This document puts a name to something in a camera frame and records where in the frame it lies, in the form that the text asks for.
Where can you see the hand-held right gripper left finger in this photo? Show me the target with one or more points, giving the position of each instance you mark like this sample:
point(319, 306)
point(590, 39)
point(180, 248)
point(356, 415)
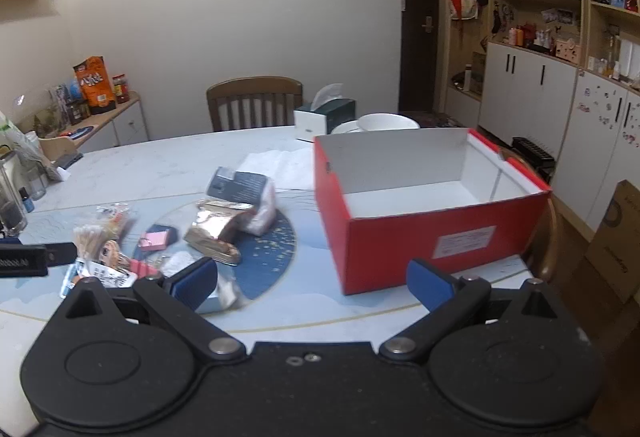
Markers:
point(195, 279)

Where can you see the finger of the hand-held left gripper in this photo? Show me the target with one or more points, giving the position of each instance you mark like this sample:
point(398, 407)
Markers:
point(60, 253)

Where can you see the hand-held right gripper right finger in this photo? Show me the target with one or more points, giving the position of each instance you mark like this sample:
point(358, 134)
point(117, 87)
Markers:
point(427, 282)

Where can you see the clear snack bag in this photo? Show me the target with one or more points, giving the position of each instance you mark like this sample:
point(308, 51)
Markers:
point(87, 239)

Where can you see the clear bag of white pellets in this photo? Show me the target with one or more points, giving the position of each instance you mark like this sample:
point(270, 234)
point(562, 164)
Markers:
point(227, 294)

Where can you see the red cardboard box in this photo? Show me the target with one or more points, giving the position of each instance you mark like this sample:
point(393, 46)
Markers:
point(400, 242)

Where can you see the small printed plastic packet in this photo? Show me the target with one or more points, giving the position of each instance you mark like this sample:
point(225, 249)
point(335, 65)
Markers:
point(107, 274)

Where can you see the silver foil pouch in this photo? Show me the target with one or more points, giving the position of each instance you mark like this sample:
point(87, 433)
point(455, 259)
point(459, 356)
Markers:
point(215, 227)

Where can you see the pink ribbed pad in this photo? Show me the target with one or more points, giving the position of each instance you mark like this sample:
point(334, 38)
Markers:
point(155, 237)

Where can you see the slate blue printed plastic bag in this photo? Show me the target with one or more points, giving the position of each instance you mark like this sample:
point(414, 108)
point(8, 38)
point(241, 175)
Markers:
point(240, 184)

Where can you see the cartoon face charm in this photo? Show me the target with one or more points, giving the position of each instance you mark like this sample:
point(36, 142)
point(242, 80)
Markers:
point(111, 253)

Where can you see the small blue bottle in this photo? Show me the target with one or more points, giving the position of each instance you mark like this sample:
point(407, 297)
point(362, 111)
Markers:
point(26, 202)

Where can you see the tall glass jar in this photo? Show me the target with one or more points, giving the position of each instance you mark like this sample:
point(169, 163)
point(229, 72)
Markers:
point(12, 197)

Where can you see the flat black device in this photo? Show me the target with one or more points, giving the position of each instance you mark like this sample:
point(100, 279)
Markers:
point(70, 159)

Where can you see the wooden stand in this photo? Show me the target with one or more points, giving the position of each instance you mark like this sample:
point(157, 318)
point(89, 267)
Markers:
point(60, 147)

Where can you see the round-back wooden chair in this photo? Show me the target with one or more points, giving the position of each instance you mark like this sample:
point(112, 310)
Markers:
point(542, 242)

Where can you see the blue mouse pad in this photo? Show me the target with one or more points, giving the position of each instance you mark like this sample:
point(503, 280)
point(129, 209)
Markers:
point(77, 132)

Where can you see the green white package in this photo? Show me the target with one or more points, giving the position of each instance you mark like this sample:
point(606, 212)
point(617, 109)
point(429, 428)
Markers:
point(10, 132)

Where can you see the glass dome terrarium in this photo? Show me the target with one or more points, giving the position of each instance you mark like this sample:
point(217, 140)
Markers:
point(47, 119)

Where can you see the white sideboard cabinet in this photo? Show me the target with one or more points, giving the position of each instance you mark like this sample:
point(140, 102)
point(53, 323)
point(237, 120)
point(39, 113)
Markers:
point(125, 127)

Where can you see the dark glass jar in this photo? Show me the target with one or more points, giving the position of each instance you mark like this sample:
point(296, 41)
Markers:
point(75, 112)

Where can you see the white paper napkin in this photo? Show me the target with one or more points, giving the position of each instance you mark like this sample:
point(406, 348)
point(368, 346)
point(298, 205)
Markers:
point(285, 167)

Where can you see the blue printed card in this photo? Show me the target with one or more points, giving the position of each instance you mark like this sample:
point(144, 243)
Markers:
point(70, 92)

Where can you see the white bowl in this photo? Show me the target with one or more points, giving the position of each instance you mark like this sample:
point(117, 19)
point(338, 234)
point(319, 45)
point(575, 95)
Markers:
point(390, 122)

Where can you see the black crate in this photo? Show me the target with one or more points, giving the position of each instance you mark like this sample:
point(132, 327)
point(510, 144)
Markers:
point(532, 154)

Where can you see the orange snack bag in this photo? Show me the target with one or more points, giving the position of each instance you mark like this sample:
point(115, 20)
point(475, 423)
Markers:
point(95, 84)

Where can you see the red lidded jar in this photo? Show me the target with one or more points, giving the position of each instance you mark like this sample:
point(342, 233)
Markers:
point(121, 89)

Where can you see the brown cardboard box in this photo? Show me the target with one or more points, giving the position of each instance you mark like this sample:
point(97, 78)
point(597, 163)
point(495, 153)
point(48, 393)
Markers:
point(615, 242)

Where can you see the green white tissue box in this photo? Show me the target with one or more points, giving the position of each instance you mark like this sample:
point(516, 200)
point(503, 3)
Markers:
point(320, 119)

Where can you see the slatted wooden chair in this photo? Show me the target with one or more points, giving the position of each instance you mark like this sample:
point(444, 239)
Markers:
point(250, 87)

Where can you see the white lower cabinet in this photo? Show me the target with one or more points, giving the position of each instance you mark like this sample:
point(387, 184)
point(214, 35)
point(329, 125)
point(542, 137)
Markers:
point(520, 97)

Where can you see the white sticker-covered cabinet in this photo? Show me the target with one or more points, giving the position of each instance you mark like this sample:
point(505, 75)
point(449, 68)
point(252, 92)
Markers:
point(595, 142)

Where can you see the dark wooden door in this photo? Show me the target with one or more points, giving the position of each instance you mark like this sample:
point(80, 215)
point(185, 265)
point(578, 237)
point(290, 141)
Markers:
point(420, 42)

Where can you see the cluster of shelf bottles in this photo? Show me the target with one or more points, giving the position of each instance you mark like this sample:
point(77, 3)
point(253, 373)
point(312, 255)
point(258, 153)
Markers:
point(522, 37)

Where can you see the red white hanging bag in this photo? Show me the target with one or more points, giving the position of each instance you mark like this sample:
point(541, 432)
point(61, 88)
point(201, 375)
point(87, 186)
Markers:
point(462, 2)

